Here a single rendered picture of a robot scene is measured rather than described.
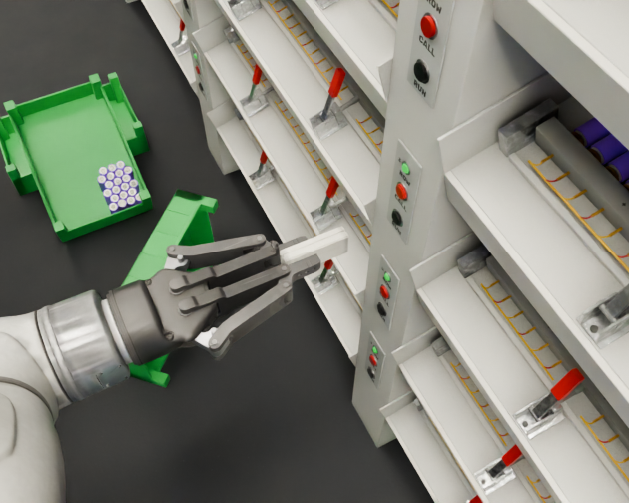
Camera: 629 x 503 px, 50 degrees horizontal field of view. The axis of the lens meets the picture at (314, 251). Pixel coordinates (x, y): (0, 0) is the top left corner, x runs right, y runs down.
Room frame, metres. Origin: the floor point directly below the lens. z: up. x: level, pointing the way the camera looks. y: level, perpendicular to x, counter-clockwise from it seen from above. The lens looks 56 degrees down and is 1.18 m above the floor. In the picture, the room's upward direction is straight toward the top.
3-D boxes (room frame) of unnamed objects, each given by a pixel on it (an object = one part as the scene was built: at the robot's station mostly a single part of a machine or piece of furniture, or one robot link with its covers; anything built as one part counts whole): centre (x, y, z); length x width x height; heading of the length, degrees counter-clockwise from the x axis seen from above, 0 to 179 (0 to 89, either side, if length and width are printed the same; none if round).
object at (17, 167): (1.11, 0.56, 0.04); 0.30 x 0.20 x 0.08; 117
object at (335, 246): (0.38, 0.00, 0.61); 0.07 x 0.01 x 0.03; 116
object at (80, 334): (0.28, 0.21, 0.61); 0.09 x 0.06 x 0.09; 26
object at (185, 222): (0.65, 0.26, 0.10); 0.30 x 0.08 x 0.20; 162
